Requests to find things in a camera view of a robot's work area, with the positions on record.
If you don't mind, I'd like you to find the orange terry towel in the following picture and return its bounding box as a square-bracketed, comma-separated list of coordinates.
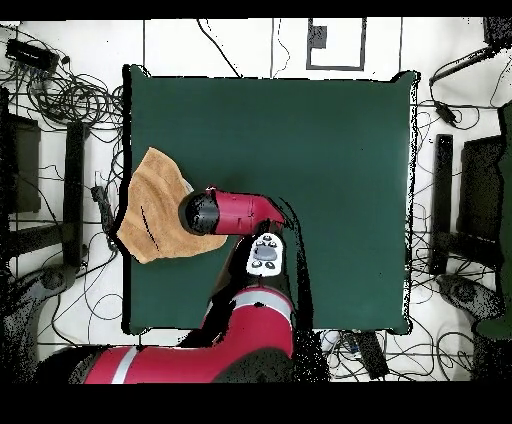
[115, 146, 230, 266]

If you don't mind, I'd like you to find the gray square frame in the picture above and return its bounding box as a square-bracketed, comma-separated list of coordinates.
[305, 17, 368, 72]

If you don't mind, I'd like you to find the black flat panel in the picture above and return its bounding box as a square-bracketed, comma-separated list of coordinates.
[457, 134, 506, 242]

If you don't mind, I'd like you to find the dark green table cloth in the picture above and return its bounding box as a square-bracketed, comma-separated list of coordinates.
[128, 64, 418, 336]

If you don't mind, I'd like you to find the small gray block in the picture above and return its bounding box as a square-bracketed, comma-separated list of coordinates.
[307, 24, 329, 50]

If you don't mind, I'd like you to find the black slim power strip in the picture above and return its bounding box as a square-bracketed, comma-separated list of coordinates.
[89, 184, 122, 253]

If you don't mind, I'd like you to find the black single cable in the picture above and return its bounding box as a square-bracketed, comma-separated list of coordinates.
[195, 18, 245, 80]

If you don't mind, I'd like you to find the black cable tangle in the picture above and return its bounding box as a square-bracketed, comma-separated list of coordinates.
[0, 23, 126, 135]

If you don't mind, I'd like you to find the black corner box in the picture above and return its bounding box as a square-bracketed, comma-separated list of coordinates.
[482, 16, 512, 50]

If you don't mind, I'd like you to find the black power adapter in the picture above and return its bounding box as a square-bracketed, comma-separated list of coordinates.
[433, 100, 460, 126]

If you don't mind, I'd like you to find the black long strip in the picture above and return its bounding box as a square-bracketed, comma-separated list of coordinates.
[354, 330, 390, 381]

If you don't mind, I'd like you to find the black upright bar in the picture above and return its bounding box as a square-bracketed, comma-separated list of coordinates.
[61, 121, 88, 268]
[429, 133, 455, 276]

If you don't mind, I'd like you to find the black rod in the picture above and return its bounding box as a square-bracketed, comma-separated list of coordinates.
[428, 45, 502, 87]

